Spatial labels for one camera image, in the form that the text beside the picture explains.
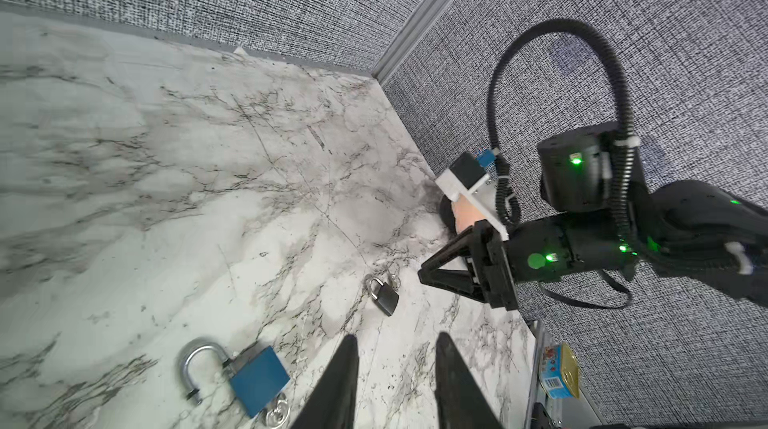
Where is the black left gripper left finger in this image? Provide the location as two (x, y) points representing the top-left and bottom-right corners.
(292, 334), (359, 429)

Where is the blue padlock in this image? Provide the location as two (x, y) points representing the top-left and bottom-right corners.
(177, 338), (291, 428)

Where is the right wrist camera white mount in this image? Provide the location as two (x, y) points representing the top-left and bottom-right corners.
(436, 152), (509, 241)

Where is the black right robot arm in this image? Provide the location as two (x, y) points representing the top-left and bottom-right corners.
(418, 123), (767, 311)

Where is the pink plush doll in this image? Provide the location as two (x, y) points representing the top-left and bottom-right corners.
(438, 195), (486, 237)

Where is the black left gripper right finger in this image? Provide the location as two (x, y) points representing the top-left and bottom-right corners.
(435, 332), (502, 429)

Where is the small colourful box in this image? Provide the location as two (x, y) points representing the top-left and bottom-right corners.
(538, 344), (580, 399)

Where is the small black padlock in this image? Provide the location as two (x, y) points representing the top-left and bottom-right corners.
(364, 275), (399, 317)

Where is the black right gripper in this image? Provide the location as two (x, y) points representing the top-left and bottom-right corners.
(418, 221), (519, 311)

